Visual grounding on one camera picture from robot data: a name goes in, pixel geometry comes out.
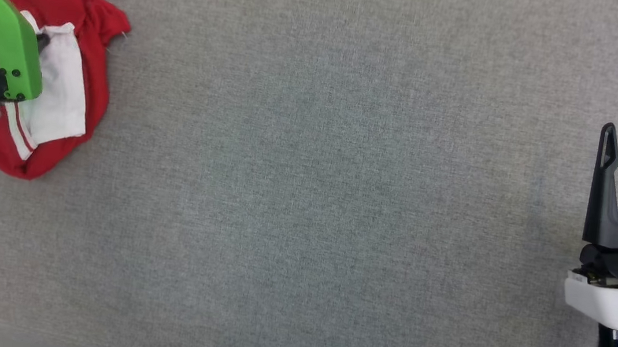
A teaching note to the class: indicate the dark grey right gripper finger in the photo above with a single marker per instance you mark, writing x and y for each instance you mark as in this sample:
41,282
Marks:
603,207

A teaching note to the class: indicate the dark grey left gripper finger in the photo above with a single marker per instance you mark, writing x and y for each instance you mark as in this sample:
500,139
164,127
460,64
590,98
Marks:
43,42

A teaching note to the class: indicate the red white basketball jersey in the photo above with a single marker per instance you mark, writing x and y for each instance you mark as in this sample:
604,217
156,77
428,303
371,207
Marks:
88,14

